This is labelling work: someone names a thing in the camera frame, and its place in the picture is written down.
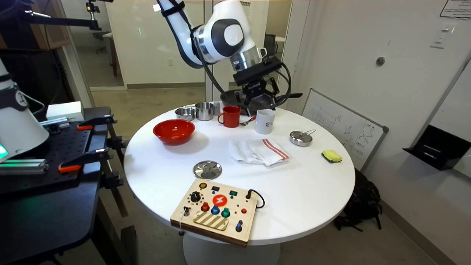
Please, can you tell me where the tall steel pot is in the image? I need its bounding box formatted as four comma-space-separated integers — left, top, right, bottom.
195, 100, 221, 122

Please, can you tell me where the black cable loop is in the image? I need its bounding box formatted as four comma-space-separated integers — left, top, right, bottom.
245, 187, 269, 211

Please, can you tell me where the red bowl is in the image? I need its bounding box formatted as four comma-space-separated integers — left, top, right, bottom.
152, 118, 196, 146

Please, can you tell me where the wooden button board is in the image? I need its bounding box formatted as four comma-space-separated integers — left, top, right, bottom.
170, 180, 261, 247

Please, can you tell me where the white box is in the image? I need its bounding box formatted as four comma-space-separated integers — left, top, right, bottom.
46, 100, 86, 124

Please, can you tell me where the red and white striped towel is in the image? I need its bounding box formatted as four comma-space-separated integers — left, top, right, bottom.
230, 137, 292, 168

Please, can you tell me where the black backpack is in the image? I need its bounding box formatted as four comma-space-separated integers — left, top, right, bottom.
333, 168, 385, 233

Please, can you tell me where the aluminium rail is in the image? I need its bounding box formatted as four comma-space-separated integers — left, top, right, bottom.
0, 158, 49, 177

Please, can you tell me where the yellow sponge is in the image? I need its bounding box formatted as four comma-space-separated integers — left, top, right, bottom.
322, 149, 344, 165

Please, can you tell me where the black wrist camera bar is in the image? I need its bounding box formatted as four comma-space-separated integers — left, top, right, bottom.
233, 56, 285, 88

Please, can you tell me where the red enamel mug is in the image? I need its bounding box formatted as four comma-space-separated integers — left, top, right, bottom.
217, 105, 244, 130

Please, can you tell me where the black wall tray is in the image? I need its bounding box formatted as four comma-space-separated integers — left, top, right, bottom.
402, 124, 471, 172

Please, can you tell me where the black robot mounting cart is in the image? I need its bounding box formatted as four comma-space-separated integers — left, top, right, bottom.
0, 108, 140, 265

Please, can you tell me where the paper wall notice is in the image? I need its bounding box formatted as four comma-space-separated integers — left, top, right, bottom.
439, 0, 471, 21

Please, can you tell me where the black clamp orange tip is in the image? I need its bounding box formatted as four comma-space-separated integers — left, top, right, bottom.
58, 149, 111, 177
76, 115, 118, 133

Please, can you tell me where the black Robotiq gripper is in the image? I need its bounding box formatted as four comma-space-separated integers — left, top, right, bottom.
239, 72, 280, 116

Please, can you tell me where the flat round metal lid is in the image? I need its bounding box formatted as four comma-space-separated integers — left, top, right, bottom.
192, 159, 224, 181

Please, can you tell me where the steel pot with side handles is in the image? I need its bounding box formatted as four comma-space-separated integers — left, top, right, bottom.
174, 106, 198, 122

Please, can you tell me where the small grey dish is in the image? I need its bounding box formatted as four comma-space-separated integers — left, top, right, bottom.
289, 130, 317, 149

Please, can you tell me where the leaning whiteboard with drawings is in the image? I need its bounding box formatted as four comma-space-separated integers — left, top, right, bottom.
301, 88, 389, 172

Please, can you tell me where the white mug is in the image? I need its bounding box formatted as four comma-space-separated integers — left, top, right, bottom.
254, 108, 277, 136

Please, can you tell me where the white wall switch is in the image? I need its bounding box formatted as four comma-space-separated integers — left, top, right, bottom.
430, 24, 457, 50

